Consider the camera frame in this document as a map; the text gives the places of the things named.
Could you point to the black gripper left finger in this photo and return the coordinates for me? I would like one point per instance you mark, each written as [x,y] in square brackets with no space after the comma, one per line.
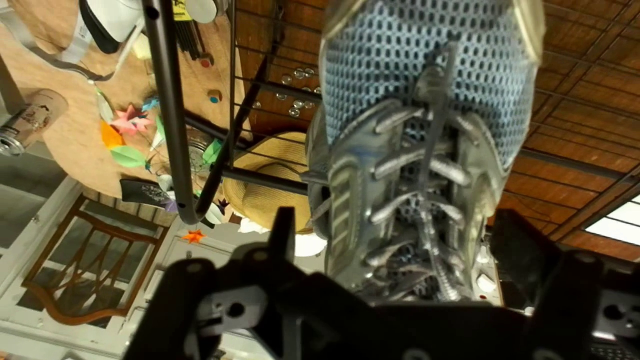
[283,233]

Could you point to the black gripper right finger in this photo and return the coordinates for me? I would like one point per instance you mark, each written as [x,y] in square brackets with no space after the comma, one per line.
[522,261]

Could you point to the grey blue running shoe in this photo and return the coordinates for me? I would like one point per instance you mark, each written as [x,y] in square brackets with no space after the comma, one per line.
[427,66]

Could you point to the clear glass pebble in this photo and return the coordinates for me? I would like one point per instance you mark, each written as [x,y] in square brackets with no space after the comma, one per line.
[300,109]
[302,72]

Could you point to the green paper leaf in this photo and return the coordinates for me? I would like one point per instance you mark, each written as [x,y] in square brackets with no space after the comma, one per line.
[131,159]

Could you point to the pink paper flower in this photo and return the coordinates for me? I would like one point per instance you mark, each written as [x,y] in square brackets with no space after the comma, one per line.
[131,122]

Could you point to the orange paper leaf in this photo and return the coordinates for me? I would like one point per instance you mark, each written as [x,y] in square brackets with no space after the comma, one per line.
[110,134]

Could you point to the ornate wooden chair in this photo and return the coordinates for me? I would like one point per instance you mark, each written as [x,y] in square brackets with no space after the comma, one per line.
[53,242]

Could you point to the black device yellow label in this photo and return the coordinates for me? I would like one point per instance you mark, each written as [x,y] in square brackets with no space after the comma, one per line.
[181,11]

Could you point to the tan towel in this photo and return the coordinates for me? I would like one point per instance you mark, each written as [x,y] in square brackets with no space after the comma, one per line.
[60,72]

